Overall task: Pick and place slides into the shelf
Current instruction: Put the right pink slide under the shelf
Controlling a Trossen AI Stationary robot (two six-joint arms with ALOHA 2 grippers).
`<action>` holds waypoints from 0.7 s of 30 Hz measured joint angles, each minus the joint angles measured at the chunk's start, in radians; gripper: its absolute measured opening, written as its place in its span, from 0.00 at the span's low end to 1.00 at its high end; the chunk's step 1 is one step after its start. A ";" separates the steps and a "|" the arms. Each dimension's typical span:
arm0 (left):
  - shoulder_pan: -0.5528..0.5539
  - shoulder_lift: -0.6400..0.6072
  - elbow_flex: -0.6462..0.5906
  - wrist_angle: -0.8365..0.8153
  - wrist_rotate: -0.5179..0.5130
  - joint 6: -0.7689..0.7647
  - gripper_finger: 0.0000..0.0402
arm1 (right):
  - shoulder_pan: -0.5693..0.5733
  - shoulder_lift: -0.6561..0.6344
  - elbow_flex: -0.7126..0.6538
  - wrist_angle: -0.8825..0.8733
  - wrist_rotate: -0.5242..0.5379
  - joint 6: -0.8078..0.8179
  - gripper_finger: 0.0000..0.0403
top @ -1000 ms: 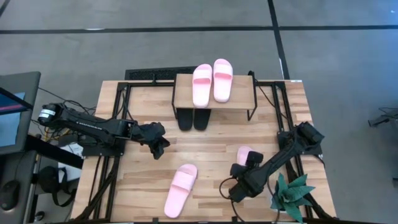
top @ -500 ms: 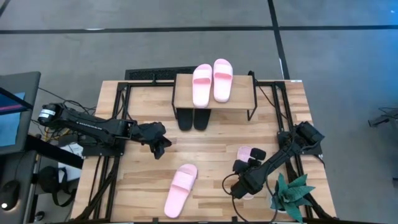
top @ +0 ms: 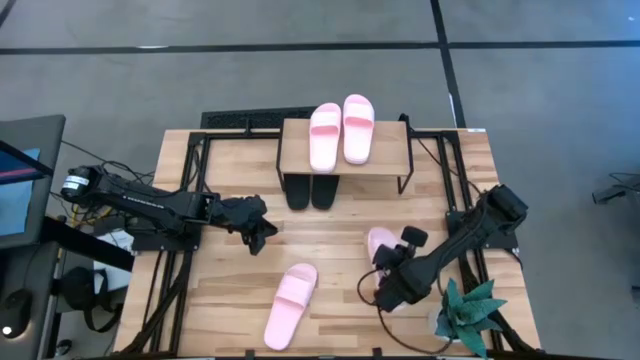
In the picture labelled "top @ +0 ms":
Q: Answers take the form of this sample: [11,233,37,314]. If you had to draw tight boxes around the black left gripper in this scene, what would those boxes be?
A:
[215,194,279,256]

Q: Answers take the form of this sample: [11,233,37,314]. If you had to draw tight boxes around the green plant in white pot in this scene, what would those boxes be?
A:
[427,277,509,360]

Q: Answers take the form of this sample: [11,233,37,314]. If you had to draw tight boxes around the black floor stand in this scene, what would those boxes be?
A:
[592,172,640,205]

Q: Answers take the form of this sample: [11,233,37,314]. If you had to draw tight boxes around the black strap bag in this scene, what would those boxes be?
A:
[59,266,126,334]

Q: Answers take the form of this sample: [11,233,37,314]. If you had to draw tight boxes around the black perforated floor mat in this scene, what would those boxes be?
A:
[200,105,323,130]

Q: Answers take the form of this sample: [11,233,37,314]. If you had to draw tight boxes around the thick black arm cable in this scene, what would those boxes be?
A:
[356,268,454,356]

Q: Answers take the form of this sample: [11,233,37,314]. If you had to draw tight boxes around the white box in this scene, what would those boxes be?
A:
[92,229,135,294]

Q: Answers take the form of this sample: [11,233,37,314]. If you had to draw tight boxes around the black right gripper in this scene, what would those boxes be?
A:
[372,225,444,312]

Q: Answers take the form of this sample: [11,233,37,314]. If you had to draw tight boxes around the pink rubber slide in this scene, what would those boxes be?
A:
[263,262,319,352]
[341,93,376,166]
[308,102,343,175]
[367,226,409,315]

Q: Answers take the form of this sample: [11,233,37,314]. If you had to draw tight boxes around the black metal rig frame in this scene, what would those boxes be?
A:
[119,107,544,360]

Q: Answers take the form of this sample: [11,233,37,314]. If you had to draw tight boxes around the grey side desk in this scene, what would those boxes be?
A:
[0,239,66,360]

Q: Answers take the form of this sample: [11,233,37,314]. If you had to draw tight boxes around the black round device with light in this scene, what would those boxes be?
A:
[0,288,35,341]

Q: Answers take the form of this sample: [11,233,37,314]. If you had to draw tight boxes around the black desk bar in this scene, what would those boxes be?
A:
[42,214,136,274]

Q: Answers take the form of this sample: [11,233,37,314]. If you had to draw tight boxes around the black rubber slide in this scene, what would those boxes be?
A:
[310,174,341,211]
[284,173,312,211]

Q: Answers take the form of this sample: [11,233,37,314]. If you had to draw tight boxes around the grey computer monitor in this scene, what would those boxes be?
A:
[0,114,67,251]

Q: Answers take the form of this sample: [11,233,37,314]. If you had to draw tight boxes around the wooden shelf with black legs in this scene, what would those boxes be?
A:
[275,113,416,196]

